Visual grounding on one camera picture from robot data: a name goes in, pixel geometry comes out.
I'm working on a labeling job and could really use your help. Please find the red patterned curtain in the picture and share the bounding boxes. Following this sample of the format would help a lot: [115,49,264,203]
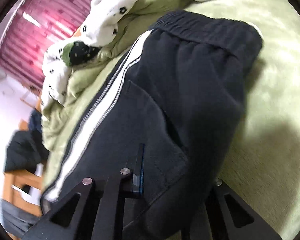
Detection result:
[0,0,91,93]

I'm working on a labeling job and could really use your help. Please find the dark blue garment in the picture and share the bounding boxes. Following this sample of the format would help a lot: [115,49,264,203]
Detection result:
[28,109,42,133]

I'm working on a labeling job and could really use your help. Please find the grey jeans on footboard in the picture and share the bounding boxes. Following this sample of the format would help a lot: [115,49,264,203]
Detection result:
[0,199,40,238]

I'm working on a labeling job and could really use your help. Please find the black jacket on footboard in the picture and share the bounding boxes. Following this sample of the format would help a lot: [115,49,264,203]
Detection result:
[4,130,49,174]

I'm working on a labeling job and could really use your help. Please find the white floral quilt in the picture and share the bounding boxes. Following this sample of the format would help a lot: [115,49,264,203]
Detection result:
[40,0,260,108]

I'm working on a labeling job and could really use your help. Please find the black pants with white stripes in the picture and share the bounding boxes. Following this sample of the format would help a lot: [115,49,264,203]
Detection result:
[40,10,263,239]

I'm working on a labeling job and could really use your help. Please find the wooden bed frame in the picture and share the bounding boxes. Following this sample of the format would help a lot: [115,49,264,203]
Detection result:
[2,100,44,218]

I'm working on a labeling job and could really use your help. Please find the green fleece bed blanket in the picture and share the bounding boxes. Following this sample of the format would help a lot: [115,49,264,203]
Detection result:
[40,0,300,239]

